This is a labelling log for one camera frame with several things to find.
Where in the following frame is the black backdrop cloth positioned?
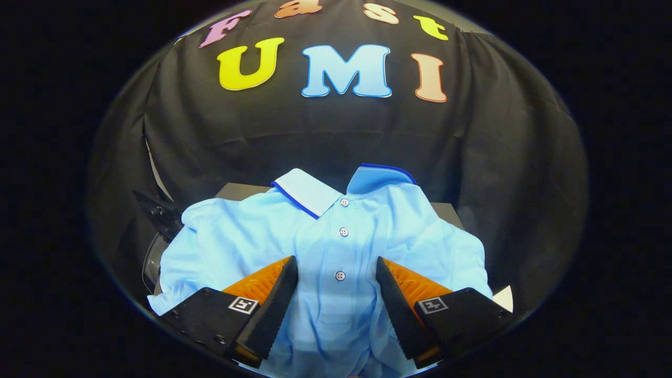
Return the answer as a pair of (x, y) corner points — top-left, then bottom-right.
(87, 0), (589, 316)

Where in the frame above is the light blue polo shirt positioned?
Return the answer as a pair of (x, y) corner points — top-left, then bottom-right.
(147, 164), (494, 378)

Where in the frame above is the dark washing machine lid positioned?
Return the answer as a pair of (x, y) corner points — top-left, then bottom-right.
(131, 190), (183, 243)

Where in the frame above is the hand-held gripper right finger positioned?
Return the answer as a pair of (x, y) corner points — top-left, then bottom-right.
(375, 256), (512, 369)

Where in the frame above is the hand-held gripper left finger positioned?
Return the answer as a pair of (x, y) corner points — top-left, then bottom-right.
(160, 256), (299, 368)

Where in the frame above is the beige cabinet with dark top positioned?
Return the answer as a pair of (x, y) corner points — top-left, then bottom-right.
(215, 183), (465, 232)

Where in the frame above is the white paper sheet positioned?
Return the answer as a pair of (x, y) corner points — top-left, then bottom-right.
(493, 285), (514, 313)

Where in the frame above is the grey washing machine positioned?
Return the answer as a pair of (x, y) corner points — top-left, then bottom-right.
(142, 234), (164, 295)

